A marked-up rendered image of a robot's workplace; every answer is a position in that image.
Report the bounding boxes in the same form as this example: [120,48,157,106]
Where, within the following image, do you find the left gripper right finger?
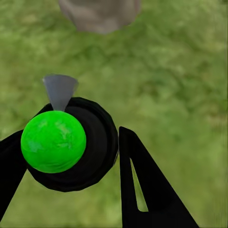
[118,127,199,228]

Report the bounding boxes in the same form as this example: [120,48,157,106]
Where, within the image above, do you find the pesticide atomizer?
[20,74,119,193]

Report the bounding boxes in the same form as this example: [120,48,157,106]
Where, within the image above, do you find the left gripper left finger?
[0,130,27,221]

